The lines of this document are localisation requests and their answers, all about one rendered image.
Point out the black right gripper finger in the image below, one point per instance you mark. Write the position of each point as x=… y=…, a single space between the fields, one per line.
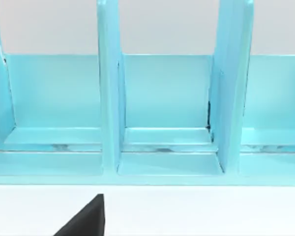
x=92 y=218

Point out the light blue rack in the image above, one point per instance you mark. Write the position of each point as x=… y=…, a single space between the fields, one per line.
x=162 y=98

